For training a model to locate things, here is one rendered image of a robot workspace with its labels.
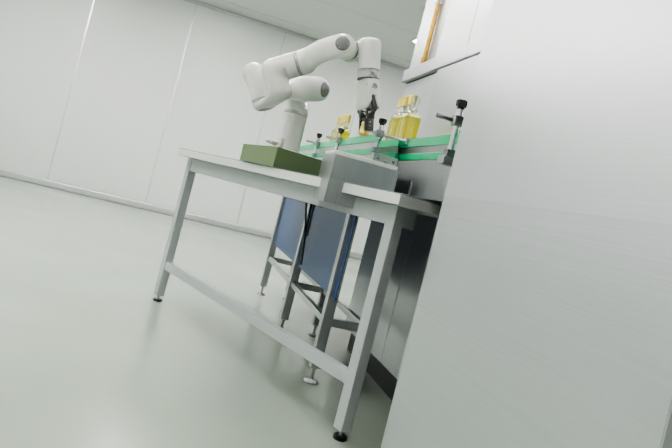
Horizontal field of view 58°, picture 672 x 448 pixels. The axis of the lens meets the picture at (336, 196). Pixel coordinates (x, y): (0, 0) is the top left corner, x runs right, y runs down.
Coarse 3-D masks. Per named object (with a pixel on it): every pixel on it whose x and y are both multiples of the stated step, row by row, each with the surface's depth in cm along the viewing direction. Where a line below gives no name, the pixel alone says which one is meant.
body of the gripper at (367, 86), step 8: (360, 80) 200; (368, 80) 196; (376, 80) 196; (360, 88) 200; (368, 88) 196; (376, 88) 196; (360, 96) 200; (368, 96) 195; (376, 96) 196; (360, 104) 200; (368, 104) 196
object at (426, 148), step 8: (432, 136) 197; (440, 136) 190; (448, 136) 184; (408, 144) 217; (416, 144) 209; (424, 144) 202; (432, 144) 195; (440, 144) 189; (456, 144) 178; (400, 152) 224; (408, 152) 216; (416, 152) 208; (424, 152) 201; (432, 152) 194; (440, 152) 187; (400, 160) 221; (408, 160) 213; (416, 160) 206; (424, 160) 200
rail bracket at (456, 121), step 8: (456, 104) 154; (464, 104) 153; (456, 112) 154; (448, 120) 153; (456, 120) 153; (456, 128) 153; (456, 136) 154; (448, 144) 154; (448, 152) 153; (440, 160) 153; (448, 160) 152
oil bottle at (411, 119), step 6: (408, 114) 229; (414, 114) 229; (402, 120) 233; (408, 120) 229; (414, 120) 229; (420, 120) 230; (402, 126) 231; (408, 126) 229; (414, 126) 229; (402, 132) 230; (408, 132) 229; (414, 132) 229; (402, 138) 229
